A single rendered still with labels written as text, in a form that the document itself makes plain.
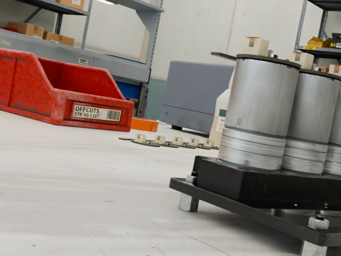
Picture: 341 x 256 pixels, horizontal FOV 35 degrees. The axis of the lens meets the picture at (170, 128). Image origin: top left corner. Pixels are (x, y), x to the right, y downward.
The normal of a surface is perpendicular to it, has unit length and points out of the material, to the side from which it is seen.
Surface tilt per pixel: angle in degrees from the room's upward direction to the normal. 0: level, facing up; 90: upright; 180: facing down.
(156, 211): 0
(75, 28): 90
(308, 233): 90
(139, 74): 90
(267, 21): 90
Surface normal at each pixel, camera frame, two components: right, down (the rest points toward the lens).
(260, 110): -0.14, 0.03
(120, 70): 0.76, 0.18
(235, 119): -0.73, -0.10
